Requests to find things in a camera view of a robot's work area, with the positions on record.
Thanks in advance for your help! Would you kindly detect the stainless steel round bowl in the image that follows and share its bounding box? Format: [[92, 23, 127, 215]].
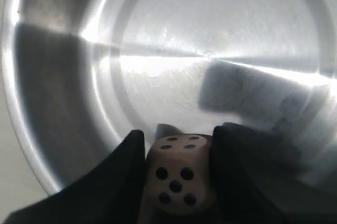
[[1, 0, 336, 193]]

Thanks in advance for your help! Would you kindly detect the beige wooden die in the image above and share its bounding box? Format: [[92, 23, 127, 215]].
[[144, 134, 216, 215]]

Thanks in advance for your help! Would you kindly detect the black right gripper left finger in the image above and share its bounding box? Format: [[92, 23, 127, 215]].
[[4, 130, 146, 223]]

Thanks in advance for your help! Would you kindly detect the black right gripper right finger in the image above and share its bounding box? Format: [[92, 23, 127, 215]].
[[210, 123, 336, 223]]

